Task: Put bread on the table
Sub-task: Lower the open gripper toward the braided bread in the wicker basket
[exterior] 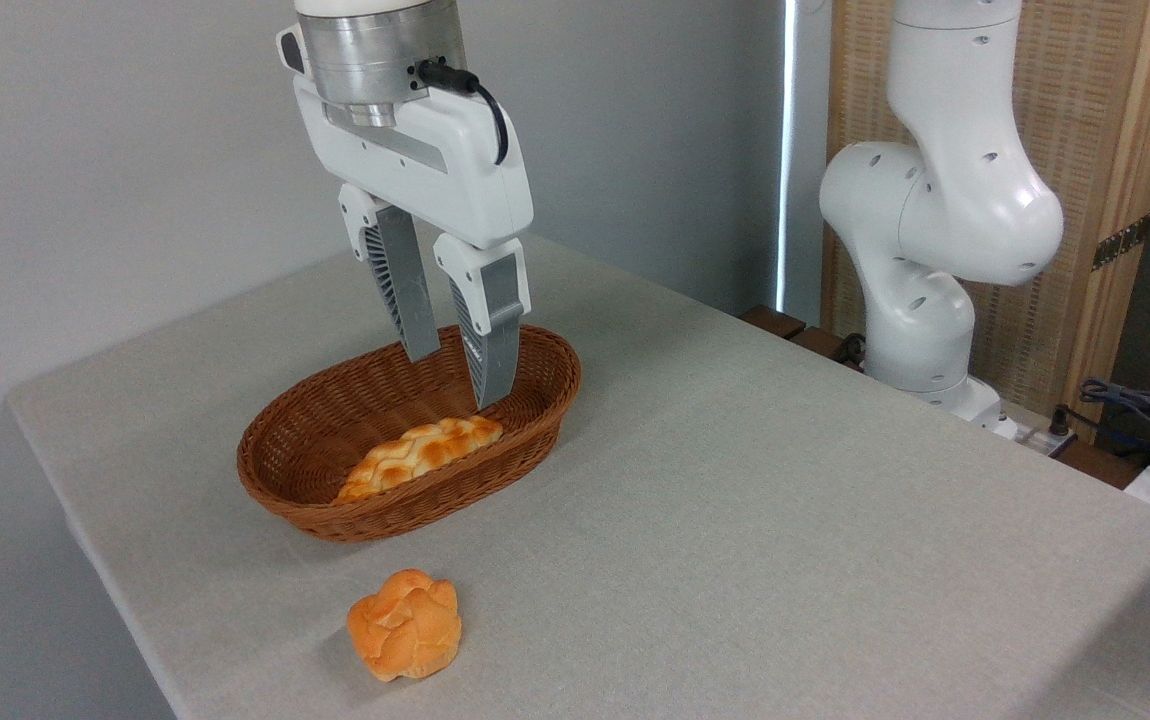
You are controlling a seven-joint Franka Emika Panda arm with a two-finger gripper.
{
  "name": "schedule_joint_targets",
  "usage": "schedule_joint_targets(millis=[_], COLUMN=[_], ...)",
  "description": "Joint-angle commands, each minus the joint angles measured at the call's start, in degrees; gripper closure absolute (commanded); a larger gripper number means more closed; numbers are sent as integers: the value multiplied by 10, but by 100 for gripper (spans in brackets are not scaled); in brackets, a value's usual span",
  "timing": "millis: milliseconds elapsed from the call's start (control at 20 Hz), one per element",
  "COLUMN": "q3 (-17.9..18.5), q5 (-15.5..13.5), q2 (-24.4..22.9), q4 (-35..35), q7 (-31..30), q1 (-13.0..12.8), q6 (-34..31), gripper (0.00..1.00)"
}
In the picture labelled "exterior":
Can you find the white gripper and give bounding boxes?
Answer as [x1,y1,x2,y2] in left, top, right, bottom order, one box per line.
[292,75,535,412]

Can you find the long braided bread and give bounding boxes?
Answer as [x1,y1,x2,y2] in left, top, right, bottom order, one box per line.
[334,415,505,505]

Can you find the round bread roll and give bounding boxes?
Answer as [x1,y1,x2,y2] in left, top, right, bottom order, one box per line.
[346,568,463,684]

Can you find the brown wicker basket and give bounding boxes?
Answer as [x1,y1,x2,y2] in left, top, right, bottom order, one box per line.
[237,322,583,544]

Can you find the wooden rattan folding screen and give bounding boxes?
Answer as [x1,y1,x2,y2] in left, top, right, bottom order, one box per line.
[820,0,1150,431]

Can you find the metal screen hinge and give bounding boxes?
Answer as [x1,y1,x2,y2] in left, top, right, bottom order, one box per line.
[1091,212,1150,272]

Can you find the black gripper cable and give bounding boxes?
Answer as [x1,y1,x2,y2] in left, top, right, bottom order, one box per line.
[417,59,512,167]

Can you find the bundle of dark cables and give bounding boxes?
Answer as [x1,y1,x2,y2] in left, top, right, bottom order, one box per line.
[1053,377,1150,463]

